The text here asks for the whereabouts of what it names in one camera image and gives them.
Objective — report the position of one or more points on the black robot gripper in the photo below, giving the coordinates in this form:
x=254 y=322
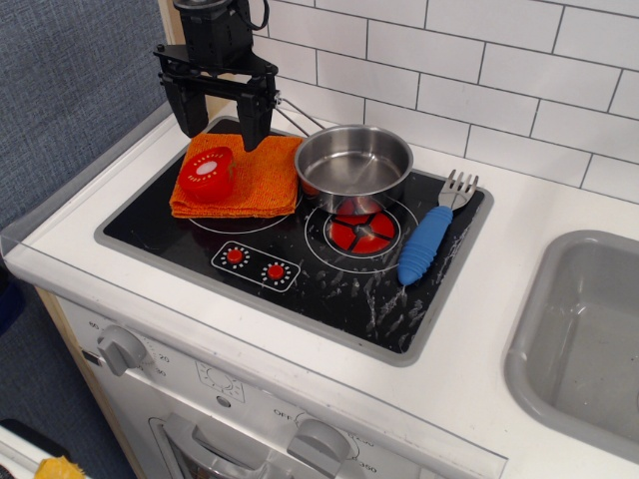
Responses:
x=217 y=59

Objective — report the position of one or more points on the stainless steel pot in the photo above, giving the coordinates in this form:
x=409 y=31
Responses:
x=352 y=170

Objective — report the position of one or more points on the red toy tomato half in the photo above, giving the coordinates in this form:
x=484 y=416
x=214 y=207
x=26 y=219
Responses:
x=208 y=176

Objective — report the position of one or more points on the orange folded cloth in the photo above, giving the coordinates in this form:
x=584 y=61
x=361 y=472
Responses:
x=265 y=180

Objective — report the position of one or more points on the black toy stovetop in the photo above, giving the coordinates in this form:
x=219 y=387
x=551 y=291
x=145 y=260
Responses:
x=332 y=275

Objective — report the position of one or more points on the grey left oven knob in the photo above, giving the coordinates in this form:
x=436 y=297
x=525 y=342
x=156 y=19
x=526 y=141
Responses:
x=122 y=349

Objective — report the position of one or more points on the grey oven knob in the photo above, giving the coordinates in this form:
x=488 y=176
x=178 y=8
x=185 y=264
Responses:
x=319 y=446
x=122 y=349

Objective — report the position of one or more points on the white toy oven door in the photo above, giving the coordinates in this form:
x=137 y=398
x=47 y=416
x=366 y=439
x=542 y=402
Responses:
x=215 y=450

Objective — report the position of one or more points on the grey right oven knob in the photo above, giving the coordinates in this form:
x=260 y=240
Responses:
x=319 y=446

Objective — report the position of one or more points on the yellow black object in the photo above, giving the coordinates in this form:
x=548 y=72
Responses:
x=59 y=468

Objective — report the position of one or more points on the grey plastic sink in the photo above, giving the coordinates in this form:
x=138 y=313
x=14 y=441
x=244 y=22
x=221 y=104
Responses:
x=572 y=364

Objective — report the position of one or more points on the blue handled toy fork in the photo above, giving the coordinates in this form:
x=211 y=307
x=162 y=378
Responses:
x=420 y=249

